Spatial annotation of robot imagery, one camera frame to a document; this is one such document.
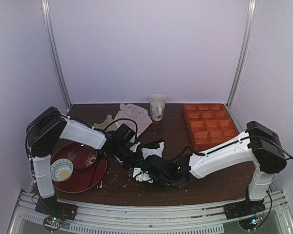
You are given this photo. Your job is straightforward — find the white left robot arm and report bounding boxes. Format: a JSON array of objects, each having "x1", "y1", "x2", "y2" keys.
[{"x1": 25, "y1": 106, "x2": 144, "y2": 199}]

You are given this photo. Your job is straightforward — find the white black boxer briefs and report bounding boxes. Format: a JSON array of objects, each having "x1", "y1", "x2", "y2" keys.
[{"x1": 130, "y1": 138, "x2": 166, "y2": 182}]

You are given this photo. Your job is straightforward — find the pink white underwear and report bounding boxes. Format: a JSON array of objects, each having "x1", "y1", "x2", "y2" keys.
[{"x1": 115, "y1": 103, "x2": 152, "y2": 136}]

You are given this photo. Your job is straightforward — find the orange compartment tray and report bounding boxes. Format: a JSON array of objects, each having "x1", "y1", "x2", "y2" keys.
[{"x1": 183, "y1": 104, "x2": 238, "y2": 151}]

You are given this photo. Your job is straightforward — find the blue white patterned bowl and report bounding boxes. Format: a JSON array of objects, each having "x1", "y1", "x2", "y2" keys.
[{"x1": 50, "y1": 158, "x2": 74, "y2": 182}]

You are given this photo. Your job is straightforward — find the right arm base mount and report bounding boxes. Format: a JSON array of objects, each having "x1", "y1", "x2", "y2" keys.
[{"x1": 224, "y1": 196, "x2": 266, "y2": 220}]

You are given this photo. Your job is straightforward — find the aluminium front rail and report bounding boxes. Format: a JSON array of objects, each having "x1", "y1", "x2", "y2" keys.
[{"x1": 7, "y1": 190, "x2": 293, "y2": 234}]

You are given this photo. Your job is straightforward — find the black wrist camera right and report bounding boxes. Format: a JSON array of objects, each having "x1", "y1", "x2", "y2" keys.
[{"x1": 141, "y1": 155, "x2": 167, "y2": 178}]

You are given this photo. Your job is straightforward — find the left aluminium frame post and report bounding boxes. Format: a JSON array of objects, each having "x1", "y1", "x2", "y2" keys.
[{"x1": 41, "y1": 0, "x2": 72, "y2": 112}]

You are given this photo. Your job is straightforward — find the white ceramic mug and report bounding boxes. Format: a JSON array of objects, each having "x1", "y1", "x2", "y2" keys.
[{"x1": 149, "y1": 94, "x2": 166, "y2": 121}]

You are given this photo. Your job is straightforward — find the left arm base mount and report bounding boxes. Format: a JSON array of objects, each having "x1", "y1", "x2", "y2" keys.
[{"x1": 35, "y1": 195, "x2": 78, "y2": 220}]

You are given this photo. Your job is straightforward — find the red floral bowl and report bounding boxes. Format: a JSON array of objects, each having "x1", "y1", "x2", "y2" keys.
[{"x1": 67, "y1": 145, "x2": 97, "y2": 170}]

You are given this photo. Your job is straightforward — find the aluminium frame post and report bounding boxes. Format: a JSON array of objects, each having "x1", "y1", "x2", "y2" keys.
[
  {"x1": 226, "y1": 0, "x2": 257, "y2": 109},
  {"x1": 41, "y1": 0, "x2": 72, "y2": 112}
]

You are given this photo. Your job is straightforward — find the right aluminium frame post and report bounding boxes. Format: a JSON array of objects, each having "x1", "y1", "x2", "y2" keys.
[{"x1": 226, "y1": 0, "x2": 257, "y2": 109}]

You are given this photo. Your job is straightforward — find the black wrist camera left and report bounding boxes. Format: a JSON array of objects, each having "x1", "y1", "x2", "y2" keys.
[{"x1": 115, "y1": 123, "x2": 135, "y2": 144}]

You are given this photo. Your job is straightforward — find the round red tray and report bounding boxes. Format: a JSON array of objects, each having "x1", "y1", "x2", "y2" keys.
[{"x1": 51, "y1": 142, "x2": 107, "y2": 194}]

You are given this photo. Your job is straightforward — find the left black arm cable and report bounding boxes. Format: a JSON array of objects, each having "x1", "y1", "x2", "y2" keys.
[{"x1": 105, "y1": 118, "x2": 139, "y2": 139}]

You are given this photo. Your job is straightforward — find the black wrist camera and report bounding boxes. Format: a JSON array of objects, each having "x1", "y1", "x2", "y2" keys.
[
  {"x1": 141, "y1": 155, "x2": 167, "y2": 178},
  {"x1": 115, "y1": 123, "x2": 135, "y2": 144}
]

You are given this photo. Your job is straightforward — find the olive green underwear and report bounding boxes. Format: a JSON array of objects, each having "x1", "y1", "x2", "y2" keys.
[{"x1": 93, "y1": 115, "x2": 120, "y2": 132}]

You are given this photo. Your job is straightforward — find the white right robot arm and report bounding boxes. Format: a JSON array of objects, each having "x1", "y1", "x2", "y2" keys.
[{"x1": 143, "y1": 121, "x2": 293, "y2": 202}]

